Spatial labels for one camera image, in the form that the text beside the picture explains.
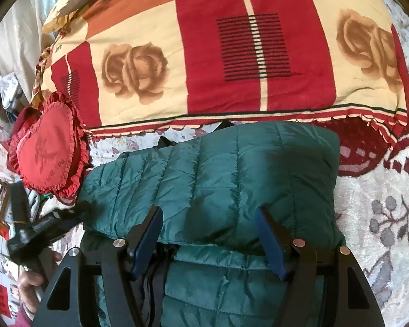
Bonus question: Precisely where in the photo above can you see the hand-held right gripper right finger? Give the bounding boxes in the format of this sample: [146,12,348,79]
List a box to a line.
[254,206,386,327]

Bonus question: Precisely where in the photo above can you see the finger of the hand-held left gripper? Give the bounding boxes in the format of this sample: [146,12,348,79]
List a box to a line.
[32,207,90,243]

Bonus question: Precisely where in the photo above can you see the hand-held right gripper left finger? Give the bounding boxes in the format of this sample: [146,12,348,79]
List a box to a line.
[32,205,164,327]

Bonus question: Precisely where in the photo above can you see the green puffer jacket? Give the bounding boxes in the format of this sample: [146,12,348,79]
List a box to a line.
[77,121,345,327]

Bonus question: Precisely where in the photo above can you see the person's left hand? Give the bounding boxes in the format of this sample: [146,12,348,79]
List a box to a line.
[18,249,62,314]

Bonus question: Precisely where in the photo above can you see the red heart-shaped frilled pillow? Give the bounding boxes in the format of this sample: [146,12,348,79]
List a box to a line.
[6,91,92,202]

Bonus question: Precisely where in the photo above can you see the pink floral sheet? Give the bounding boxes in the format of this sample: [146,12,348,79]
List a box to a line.
[0,114,23,181]

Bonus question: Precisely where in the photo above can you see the white red floral blanket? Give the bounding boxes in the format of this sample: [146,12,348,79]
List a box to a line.
[63,0,409,317]

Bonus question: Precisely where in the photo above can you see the dark red garment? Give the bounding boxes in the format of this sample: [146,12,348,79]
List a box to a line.
[12,104,45,135]

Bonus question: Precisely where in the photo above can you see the crumpled plastic bag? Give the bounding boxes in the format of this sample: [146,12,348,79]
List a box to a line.
[0,71,23,116]

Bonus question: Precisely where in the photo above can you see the white cloth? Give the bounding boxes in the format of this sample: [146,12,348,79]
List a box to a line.
[0,0,57,87]

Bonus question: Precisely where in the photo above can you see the red cream checkered rose quilt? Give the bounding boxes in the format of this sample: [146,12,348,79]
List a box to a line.
[31,0,409,141]

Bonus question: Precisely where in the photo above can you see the beige pillow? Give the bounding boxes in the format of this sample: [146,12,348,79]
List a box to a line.
[43,0,104,35]

